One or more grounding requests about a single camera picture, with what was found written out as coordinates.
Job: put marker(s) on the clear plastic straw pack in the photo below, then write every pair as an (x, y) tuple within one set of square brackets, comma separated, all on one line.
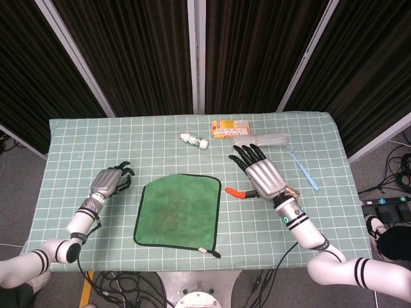
[(269, 140)]

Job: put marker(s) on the yellow floor tape strip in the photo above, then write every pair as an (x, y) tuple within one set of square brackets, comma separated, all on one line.
[(86, 288)]

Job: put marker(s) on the light blue toothbrush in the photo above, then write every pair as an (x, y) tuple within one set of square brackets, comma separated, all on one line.
[(305, 171)]

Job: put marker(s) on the black power strip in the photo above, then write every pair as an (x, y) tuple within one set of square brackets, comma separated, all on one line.
[(385, 201)]

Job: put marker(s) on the black white shoe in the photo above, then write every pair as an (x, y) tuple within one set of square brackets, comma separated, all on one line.
[(375, 231)]

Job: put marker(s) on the grey partition frame post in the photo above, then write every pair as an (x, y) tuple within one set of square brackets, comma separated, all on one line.
[(308, 54), (74, 54), (196, 57)]

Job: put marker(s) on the black trouser leg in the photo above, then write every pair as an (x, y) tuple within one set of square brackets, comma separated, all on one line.
[(396, 244)]

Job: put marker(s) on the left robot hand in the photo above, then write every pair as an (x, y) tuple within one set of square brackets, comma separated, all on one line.
[(107, 181)]

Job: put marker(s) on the small white green bottle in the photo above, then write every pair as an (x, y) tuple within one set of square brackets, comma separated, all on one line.
[(194, 140)]

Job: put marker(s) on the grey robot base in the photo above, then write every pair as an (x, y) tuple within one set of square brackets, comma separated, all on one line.
[(199, 288)]

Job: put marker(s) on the yellow snack box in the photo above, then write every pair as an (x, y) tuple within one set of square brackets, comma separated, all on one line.
[(231, 128)]

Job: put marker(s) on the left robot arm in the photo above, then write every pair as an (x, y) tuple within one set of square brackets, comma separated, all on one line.
[(80, 221)]

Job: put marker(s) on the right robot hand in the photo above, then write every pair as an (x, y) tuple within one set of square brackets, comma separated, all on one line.
[(265, 178)]

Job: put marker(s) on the gold foil pack red print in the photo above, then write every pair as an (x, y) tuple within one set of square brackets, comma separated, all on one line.
[(293, 191)]

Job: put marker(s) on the dark ribbed partition panel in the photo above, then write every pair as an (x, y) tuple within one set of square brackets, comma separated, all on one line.
[(369, 70), (135, 57), (257, 54), (29, 70)]

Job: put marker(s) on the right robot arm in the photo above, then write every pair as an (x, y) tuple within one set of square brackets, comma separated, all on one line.
[(308, 231)]

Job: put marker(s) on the green microfiber cloth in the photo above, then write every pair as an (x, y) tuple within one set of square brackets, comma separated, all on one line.
[(176, 208)]

